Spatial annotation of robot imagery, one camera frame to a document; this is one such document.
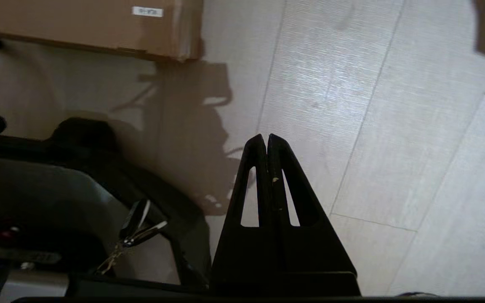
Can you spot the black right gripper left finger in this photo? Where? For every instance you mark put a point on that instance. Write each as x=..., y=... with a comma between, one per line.
x=234, y=252

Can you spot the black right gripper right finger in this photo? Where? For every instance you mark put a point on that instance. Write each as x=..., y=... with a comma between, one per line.
x=314, y=248

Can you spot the brown cardboard shoe box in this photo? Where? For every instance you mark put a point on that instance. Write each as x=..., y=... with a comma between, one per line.
x=78, y=21

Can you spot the black robot base chassis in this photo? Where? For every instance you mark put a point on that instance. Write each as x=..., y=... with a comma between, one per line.
x=36, y=189

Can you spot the key bunch with black fob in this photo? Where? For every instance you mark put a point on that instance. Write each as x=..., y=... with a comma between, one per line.
x=135, y=223

